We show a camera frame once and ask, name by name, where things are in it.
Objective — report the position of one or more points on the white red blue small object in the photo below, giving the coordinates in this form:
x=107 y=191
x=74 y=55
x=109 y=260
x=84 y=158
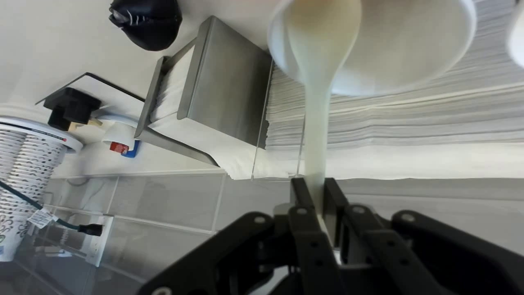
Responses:
x=122 y=144

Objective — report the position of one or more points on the patterned white paper cup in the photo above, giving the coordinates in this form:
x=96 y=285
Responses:
x=410 y=44
x=518 y=34

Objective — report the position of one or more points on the white plastic spoon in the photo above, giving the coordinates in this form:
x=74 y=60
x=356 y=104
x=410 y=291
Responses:
x=318 y=109

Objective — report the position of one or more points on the black round object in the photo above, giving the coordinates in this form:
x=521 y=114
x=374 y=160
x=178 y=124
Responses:
x=146 y=22

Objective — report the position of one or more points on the white wall outlet plate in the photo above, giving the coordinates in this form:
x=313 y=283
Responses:
x=66 y=249

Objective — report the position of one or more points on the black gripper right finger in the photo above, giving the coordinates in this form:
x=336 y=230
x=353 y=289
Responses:
x=382 y=247

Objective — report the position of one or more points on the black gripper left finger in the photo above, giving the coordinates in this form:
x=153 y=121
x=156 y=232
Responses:
x=305 y=247

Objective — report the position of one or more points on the patterned paper cup stack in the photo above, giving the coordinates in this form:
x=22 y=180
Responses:
x=30 y=175

